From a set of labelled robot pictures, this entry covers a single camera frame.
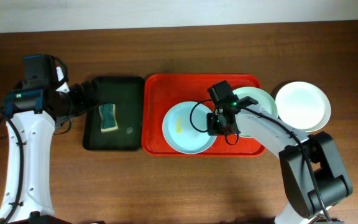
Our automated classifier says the red serving tray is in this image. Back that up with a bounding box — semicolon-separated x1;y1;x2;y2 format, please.
141;73;265;157

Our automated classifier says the black water tray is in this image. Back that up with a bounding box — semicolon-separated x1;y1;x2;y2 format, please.
83;77;145;151

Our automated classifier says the white plate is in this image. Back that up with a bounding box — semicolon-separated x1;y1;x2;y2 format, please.
275;82;331;132

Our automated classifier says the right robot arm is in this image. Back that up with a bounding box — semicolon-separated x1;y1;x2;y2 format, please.
208;95;353;223

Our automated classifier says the pale green plate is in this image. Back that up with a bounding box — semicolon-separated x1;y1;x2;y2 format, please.
230;86;279;139

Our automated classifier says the light blue plate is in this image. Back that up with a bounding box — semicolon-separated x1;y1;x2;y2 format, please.
162;101;216;154

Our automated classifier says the green and yellow sponge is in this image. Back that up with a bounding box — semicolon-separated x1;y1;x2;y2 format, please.
98;103;118;133

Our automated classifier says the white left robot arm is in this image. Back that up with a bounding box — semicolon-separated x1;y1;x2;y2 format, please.
0;81;97;223

